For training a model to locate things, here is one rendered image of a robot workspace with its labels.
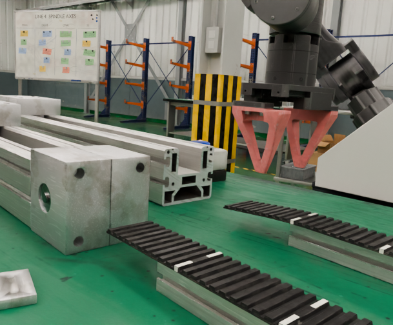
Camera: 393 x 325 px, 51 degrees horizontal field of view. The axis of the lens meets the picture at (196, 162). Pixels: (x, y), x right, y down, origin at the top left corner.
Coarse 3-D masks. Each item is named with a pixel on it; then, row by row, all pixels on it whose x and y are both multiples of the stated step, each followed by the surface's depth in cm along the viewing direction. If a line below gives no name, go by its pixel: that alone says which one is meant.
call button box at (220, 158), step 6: (216, 150) 79; (222, 150) 79; (210, 156) 77; (216, 156) 78; (222, 156) 79; (216, 162) 78; (222, 162) 79; (216, 168) 79; (222, 168) 80; (210, 174) 78; (216, 174) 79; (222, 174) 80; (216, 180) 79; (222, 180) 80
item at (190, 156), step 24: (24, 120) 98; (48, 120) 92; (72, 120) 96; (96, 144) 76; (120, 144) 68; (144, 144) 63; (168, 144) 70; (192, 144) 66; (168, 168) 60; (192, 168) 66; (168, 192) 62; (192, 192) 67
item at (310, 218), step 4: (304, 216) 48; (308, 216) 48; (312, 216) 48; (316, 216) 49; (320, 216) 48; (324, 216) 48; (292, 220) 46; (296, 220) 46; (300, 220) 47; (304, 220) 46; (308, 220) 46; (312, 220) 47; (316, 220) 47; (296, 224) 46; (300, 224) 45; (304, 224) 45
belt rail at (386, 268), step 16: (288, 240) 48; (304, 240) 47; (320, 240) 45; (336, 240) 43; (320, 256) 45; (336, 256) 44; (352, 256) 43; (368, 256) 41; (384, 256) 40; (368, 272) 41; (384, 272) 40
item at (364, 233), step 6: (360, 228) 45; (366, 228) 45; (348, 234) 42; (354, 234) 43; (360, 234) 43; (366, 234) 43; (372, 234) 44; (342, 240) 42; (348, 240) 41; (354, 240) 41; (360, 240) 42
